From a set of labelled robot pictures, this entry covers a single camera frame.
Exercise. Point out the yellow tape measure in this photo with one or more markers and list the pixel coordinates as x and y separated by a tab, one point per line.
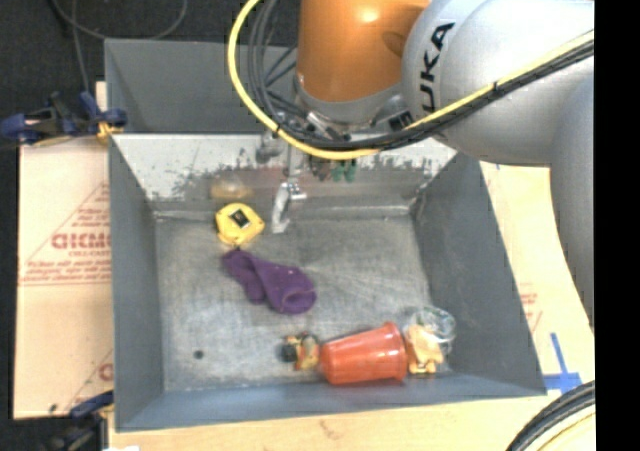
239	224

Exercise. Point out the purple cloth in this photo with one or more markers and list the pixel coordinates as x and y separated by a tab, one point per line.
277	284

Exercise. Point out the brown cardboard board, red print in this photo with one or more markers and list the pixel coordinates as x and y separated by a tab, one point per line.
60	299

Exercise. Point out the grey metal bin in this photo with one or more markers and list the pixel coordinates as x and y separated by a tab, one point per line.
360	259

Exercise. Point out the small dark-headed toy figure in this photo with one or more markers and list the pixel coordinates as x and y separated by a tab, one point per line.
301	351

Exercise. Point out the clear glass cup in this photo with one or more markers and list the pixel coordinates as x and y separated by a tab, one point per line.
441	323

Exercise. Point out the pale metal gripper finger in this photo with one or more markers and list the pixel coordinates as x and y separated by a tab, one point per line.
267	149
281	211

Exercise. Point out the orange-red plastic cup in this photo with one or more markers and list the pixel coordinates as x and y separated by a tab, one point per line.
362	354

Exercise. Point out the orange and yellow toy figure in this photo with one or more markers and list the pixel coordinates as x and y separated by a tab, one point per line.
423	349

